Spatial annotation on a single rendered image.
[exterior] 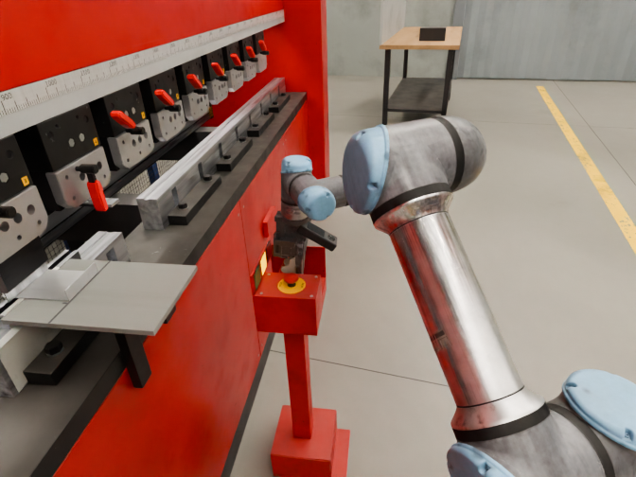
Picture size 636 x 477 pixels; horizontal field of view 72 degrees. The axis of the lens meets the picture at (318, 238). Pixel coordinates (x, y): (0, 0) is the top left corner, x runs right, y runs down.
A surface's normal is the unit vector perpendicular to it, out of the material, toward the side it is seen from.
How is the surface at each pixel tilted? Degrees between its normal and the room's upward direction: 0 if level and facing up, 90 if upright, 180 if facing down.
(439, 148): 56
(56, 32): 90
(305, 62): 90
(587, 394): 8
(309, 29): 90
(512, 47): 90
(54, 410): 0
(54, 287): 1
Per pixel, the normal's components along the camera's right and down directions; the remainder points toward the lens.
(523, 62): -0.12, 0.51
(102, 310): -0.04, -0.86
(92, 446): 0.99, 0.04
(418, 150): 0.30, -0.31
